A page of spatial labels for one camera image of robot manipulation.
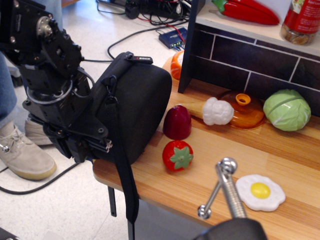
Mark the black clamp body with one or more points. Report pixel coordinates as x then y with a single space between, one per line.
235 229

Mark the orange glass pot lid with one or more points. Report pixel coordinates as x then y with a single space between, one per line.
248 110

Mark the metal clamp screw handle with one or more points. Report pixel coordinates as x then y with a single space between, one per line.
225 169

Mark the blue jeans left leg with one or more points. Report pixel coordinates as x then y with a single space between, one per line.
8 99

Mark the beige sneaker near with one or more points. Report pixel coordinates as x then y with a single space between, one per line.
22 156

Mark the toy fried egg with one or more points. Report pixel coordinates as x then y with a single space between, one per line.
260 193

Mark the green toy cabbage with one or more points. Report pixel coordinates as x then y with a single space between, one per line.
287 110

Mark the toy ice cream cone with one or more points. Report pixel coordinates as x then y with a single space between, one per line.
212 111

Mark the beige sneaker far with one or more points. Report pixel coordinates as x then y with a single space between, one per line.
35 133

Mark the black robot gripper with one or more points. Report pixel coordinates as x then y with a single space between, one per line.
64 108

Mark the red labelled plastic jar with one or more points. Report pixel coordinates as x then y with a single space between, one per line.
302 22

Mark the red toy strawberry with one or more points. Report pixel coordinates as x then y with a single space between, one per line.
177 155

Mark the dark tiled toy shelf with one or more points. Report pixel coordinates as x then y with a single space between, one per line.
248 57

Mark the beige sneaker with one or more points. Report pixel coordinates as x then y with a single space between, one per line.
35 133
22 156

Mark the black zipper bag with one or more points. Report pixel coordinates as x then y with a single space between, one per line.
134 95

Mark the red toy chili pepper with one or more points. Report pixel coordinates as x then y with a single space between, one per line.
247 10

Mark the black table leg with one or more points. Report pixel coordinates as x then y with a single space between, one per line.
112 201

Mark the dark red toy onion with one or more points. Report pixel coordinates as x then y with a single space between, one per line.
177 123

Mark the blue network switch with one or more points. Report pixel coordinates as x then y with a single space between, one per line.
174 38

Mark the orange toy salmon sushi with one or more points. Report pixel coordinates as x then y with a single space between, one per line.
173 65

